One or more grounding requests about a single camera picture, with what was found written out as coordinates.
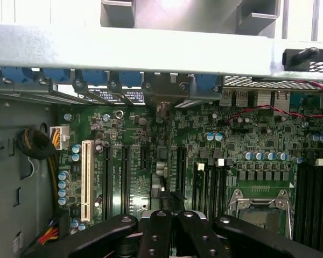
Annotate black grey PC case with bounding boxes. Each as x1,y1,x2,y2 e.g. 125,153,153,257
0,23,323,258

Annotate short black expansion slot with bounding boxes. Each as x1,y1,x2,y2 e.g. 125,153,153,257
140,146,151,170

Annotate red black twisted wire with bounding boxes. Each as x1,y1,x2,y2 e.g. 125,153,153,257
226,78,323,122

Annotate RAM slot black clips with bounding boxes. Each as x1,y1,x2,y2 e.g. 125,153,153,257
206,161,216,217
223,171,234,216
296,161,313,242

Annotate power cable white connector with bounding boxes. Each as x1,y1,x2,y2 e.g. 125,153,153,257
16,125,71,213

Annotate grey parts rack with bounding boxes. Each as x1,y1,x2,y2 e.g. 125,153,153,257
99,0,283,40

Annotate white expansion slot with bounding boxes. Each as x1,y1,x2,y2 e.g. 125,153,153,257
81,139,94,223

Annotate red yellow power wire bundle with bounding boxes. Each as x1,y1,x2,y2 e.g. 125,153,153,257
37,218,71,246

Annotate CPU socket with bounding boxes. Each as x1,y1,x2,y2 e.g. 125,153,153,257
228,187,296,240

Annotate thin metal locking lever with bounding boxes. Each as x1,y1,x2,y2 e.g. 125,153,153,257
281,192,294,239

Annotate black case lock slider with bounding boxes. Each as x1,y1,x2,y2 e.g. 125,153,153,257
281,47,323,73

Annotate green motherboard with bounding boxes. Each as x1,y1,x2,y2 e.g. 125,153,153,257
56,92,323,242

